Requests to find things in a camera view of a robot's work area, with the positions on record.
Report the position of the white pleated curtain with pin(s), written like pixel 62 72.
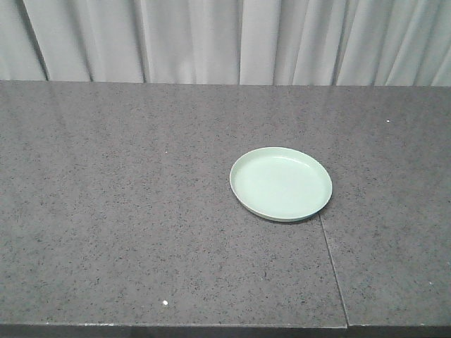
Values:
pixel 381 43

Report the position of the light green round plate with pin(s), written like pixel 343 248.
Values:
pixel 280 184

